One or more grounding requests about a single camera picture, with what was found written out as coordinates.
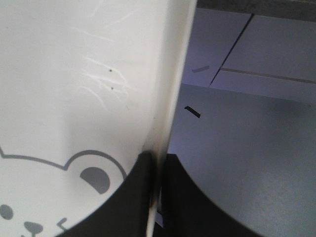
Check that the cream bear serving tray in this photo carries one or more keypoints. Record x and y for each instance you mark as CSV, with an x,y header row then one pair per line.
x,y
86,86

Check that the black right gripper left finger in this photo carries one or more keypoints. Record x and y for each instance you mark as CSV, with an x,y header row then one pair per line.
x,y
125,213

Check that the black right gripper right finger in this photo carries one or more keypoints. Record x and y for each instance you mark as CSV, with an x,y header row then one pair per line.
x,y
187,212

